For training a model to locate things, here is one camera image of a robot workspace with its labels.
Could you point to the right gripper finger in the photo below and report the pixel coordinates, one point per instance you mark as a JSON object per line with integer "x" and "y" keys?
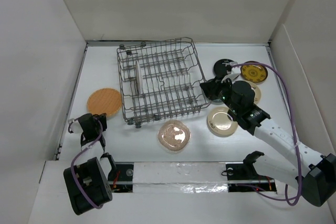
{"x": 210, "y": 85}
{"x": 210, "y": 94}

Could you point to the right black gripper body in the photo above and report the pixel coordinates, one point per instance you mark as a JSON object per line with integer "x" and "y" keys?
{"x": 225, "y": 94}

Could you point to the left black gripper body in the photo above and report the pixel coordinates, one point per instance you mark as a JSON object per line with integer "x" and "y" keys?
{"x": 103, "y": 119}

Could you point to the orange woven round plate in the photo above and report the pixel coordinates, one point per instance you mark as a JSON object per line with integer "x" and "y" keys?
{"x": 104, "y": 101}

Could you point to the white plate with red characters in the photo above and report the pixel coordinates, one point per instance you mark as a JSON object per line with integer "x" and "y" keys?
{"x": 139, "y": 79}

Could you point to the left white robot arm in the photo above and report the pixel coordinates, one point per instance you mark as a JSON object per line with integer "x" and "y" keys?
{"x": 86, "y": 178}

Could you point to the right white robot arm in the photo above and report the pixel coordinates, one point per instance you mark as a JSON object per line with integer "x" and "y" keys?
{"x": 310, "y": 172}

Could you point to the blue floral teal plate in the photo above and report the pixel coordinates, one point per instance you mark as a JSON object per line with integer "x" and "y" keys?
{"x": 215, "y": 100}

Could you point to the black round plate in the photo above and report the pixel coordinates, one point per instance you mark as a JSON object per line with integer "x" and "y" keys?
{"x": 219, "y": 69}

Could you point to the cream plate with gold centre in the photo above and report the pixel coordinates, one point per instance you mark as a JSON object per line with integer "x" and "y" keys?
{"x": 220, "y": 122}

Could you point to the cream plate with black print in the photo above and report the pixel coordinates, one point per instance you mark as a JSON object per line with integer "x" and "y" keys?
{"x": 256, "y": 90}

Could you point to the yellow and brown patterned plate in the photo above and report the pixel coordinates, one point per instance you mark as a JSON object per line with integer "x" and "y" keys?
{"x": 254, "y": 73}

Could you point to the brown translucent square plate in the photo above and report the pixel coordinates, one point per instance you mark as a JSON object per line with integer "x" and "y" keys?
{"x": 174, "y": 136}

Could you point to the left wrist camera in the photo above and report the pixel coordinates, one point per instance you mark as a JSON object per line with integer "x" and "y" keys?
{"x": 74, "y": 126}

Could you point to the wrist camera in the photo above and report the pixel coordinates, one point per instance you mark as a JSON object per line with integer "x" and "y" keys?
{"x": 74, "y": 126}
{"x": 232, "y": 71}

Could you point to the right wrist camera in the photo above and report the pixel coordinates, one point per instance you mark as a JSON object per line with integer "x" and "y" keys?
{"x": 232, "y": 71}

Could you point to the grey wire dish rack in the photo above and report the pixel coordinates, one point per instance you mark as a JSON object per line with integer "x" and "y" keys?
{"x": 171, "y": 73}

